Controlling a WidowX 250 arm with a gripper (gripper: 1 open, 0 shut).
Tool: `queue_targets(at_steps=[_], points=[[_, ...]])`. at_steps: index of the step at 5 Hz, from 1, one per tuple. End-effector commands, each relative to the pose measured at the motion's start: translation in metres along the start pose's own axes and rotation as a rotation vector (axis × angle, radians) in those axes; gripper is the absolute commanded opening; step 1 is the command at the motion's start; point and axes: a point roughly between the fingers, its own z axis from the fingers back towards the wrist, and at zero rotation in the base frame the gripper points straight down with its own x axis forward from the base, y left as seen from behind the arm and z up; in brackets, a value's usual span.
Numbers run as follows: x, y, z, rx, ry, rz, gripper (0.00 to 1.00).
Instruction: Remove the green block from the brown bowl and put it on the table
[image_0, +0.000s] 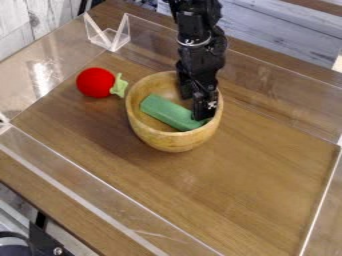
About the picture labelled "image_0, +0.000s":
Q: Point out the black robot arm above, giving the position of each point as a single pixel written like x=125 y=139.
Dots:
x=196 y=18

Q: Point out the brown wooden bowl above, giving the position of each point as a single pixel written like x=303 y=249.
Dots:
x=156 y=134

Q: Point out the clear acrylic tray wall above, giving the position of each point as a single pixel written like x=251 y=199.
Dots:
x=255 y=193

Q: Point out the green rectangular block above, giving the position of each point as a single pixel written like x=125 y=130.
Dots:
x=169 y=113

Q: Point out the black table clamp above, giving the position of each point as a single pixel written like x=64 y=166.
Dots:
x=24 y=238

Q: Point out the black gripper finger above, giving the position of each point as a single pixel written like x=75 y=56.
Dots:
x=188 y=86
x=204 y=103

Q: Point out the red toy tomato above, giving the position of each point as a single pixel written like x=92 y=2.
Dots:
x=99 y=83

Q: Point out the clear acrylic corner bracket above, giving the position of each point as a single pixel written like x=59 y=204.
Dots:
x=111 y=39

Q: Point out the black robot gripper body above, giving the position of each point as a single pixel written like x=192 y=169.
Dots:
x=201 y=59

